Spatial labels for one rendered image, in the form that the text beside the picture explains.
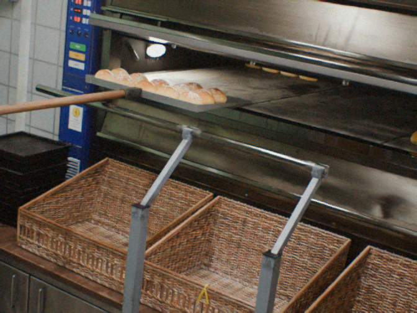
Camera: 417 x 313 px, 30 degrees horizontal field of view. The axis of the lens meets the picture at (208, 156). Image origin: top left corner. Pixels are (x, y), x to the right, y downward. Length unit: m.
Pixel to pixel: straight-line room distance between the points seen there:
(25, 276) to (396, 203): 1.35
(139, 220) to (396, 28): 1.01
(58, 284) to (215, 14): 1.12
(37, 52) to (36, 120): 0.30
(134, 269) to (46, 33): 1.36
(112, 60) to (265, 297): 1.40
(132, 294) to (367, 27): 1.14
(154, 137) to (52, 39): 0.68
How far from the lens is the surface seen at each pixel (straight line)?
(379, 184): 2.66
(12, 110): 2.48
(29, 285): 2.97
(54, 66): 3.46
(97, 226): 3.24
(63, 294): 2.84
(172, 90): 2.85
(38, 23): 3.51
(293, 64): 2.56
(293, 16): 2.73
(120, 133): 3.21
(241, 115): 2.86
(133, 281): 2.51
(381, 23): 2.60
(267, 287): 2.21
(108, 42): 3.23
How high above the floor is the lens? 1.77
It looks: 15 degrees down
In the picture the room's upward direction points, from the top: 7 degrees clockwise
